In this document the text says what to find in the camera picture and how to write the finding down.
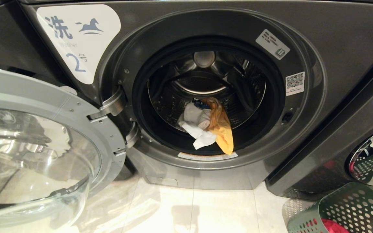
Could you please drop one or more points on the round glass washer door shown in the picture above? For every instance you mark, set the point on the round glass washer door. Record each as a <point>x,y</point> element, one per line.
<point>44,136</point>

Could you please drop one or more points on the green perforated laundry basket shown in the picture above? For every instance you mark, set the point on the green perforated laundry basket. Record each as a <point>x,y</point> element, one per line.
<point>351,204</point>

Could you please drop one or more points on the chrome rimmed washer door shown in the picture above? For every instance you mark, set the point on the chrome rimmed washer door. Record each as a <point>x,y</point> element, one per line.
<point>372,158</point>

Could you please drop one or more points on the white cloth garment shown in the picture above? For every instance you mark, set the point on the white cloth garment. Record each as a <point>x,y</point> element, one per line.
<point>197,124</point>

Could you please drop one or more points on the dark blue garment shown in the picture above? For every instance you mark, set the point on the dark blue garment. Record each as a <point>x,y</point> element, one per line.
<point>200,104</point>

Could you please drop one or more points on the yellow orange garment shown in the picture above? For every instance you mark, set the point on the yellow orange garment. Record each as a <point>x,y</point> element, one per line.
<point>222,129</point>

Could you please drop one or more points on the dark grey washing machine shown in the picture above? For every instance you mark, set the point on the dark grey washing machine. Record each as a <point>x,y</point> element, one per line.
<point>335,38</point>
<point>329,155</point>
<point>8,38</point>

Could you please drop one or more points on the red garment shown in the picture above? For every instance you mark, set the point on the red garment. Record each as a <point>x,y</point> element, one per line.
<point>333,226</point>

